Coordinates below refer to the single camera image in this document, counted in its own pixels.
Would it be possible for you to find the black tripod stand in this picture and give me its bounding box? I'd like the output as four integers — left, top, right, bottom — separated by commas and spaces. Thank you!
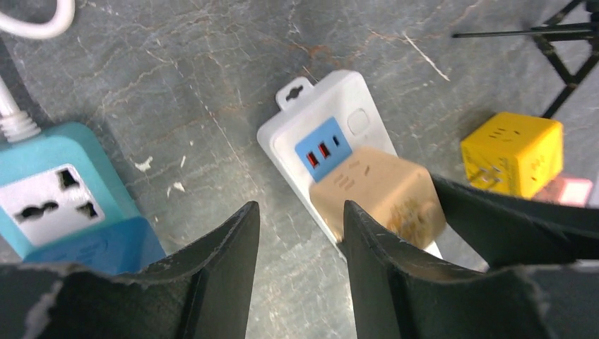
451, 0, 598, 119

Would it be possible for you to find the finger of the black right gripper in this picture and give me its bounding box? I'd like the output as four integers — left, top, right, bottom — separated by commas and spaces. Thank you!
432, 175, 598, 269

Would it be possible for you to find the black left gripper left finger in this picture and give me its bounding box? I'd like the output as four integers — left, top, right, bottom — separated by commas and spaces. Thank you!
1, 201, 260, 338

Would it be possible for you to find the white power strip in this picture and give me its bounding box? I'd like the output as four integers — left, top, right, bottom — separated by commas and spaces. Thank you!
256, 69, 443, 260

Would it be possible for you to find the pink cube socket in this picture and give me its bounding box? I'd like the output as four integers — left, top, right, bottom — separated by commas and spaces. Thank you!
533, 174, 593, 208

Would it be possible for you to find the dark blue cube socket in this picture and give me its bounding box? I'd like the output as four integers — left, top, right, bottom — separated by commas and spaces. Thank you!
23, 216, 166, 275

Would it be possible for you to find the beige dragon cube socket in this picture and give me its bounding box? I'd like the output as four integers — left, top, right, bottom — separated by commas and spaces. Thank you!
309, 147, 446, 251

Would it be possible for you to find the yellow cube socket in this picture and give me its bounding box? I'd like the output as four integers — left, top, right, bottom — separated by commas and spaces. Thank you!
460, 112, 564, 199

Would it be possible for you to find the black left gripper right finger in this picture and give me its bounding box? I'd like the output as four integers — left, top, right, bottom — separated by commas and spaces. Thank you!
344, 201, 598, 338

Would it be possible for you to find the teal power strip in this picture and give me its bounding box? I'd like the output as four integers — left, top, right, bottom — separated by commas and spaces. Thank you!
1, 122, 141, 258

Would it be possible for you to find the white coiled power cord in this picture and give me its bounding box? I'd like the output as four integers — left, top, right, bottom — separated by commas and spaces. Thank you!
0, 0, 76, 143

